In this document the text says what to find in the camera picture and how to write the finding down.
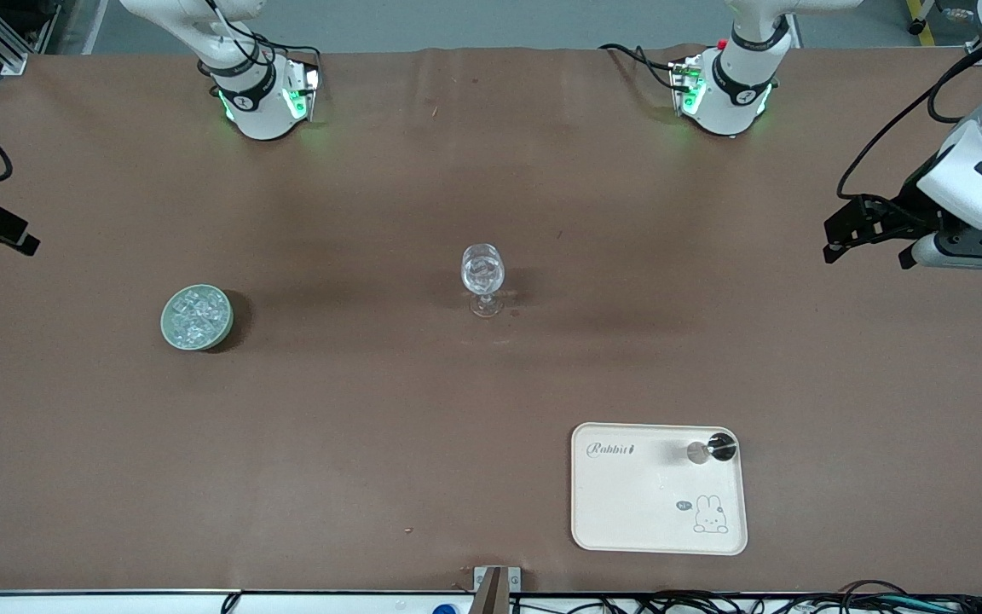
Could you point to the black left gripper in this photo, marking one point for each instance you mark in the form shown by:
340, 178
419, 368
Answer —
904, 210

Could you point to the silver metal jigger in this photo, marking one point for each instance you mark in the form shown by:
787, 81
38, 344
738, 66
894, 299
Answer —
698, 453

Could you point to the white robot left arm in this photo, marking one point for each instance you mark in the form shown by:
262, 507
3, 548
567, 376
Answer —
981, 170

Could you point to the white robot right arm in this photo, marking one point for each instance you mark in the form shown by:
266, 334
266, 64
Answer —
261, 111

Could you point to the clear ice cube pile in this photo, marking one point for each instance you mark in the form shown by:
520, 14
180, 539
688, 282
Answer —
197, 315

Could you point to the clear wine glass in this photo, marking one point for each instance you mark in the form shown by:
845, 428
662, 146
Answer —
482, 273

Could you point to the green round bowl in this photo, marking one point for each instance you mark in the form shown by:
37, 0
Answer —
197, 347

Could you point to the beige rabbit print tray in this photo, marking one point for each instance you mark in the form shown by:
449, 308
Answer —
627, 503

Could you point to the brown table cover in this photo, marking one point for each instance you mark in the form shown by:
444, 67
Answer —
372, 426

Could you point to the blue bottle cap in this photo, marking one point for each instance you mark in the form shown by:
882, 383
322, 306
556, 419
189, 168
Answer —
446, 610

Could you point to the grey metal bracket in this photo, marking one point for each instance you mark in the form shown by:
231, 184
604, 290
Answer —
479, 576

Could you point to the brown wooden post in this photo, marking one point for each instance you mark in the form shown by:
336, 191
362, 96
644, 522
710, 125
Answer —
493, 597

